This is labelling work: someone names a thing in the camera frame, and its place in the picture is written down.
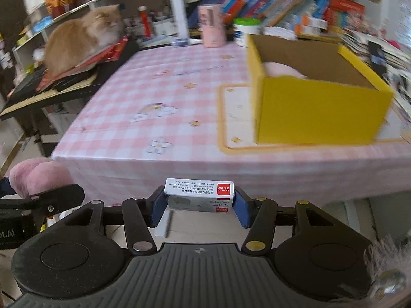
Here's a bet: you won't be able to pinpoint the pink heart plush toy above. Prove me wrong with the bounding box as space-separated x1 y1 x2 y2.
8 157 74 198

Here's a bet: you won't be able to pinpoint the white red small box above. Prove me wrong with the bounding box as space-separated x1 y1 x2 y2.
164 178 235 213

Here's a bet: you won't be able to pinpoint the pink pig plush toy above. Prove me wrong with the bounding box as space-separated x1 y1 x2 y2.
263 62 306 79

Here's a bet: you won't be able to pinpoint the pink checkered tablecloth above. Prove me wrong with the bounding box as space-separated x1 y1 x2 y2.
52 44 410 206

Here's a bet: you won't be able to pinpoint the black electronic keyboard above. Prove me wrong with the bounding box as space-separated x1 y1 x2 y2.
1 36 139 120

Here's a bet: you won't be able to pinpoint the yellow cardboard box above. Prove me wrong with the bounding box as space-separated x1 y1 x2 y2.
247 35 394 145

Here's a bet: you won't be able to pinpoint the red foil packets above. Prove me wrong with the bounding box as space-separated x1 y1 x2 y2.
35 35 129 92

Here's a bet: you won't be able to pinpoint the small spray bottle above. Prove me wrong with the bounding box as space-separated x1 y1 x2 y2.
170 37 203 47

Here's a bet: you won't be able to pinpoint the white quilted purse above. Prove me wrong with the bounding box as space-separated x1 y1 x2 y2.
262 26 297 40

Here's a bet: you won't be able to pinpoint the orange fluffy cat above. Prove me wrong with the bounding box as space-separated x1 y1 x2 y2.
44 4 124 78

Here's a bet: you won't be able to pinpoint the white jar green lid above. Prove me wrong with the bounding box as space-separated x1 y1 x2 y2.
233 18 261 47

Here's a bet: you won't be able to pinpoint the white pen holder cups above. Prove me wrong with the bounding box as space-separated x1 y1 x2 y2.
123 17 177 39

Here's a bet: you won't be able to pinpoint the black smartphone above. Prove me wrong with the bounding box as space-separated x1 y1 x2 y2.
368 41 387 79

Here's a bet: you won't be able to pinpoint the orange white medicine boxes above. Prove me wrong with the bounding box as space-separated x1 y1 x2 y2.
293 15 328 35

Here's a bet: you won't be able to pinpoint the stack of papers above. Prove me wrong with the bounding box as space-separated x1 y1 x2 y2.
341 30 410 124

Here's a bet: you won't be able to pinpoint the pink humidifier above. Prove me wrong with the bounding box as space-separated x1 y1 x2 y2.
198 4 226 48

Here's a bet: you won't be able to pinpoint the row of leaning books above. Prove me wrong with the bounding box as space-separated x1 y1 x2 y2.
199 0 365 33

